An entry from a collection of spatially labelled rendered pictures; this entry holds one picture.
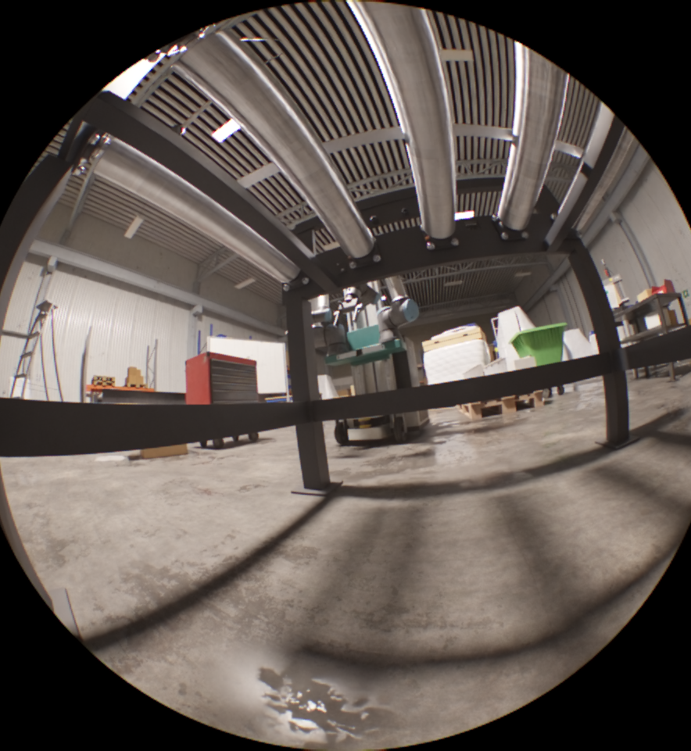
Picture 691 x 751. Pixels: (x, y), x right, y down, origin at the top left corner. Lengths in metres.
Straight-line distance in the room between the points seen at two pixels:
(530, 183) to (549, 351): 2.70
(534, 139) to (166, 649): 1.11
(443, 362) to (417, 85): 3.96
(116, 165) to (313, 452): 1.01
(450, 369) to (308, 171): 3.84
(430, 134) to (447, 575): 0.81
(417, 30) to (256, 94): 0.29
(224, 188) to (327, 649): 0.76
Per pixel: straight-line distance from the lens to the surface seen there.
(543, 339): 3.26
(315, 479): 0.87
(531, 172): 0.77
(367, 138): 0.68
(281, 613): 0.42
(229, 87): 0.51
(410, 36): 0.52
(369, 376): 1.98
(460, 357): 4.05
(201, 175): 0.53
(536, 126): 0.70
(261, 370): 5.27
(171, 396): 5.49
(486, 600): 0.40
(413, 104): 0.55
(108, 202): 11.84
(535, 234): 1.06
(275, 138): 0.54
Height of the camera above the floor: 0.31
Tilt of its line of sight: 7 degrees up
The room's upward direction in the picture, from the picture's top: 7 degrees counter-clockwise
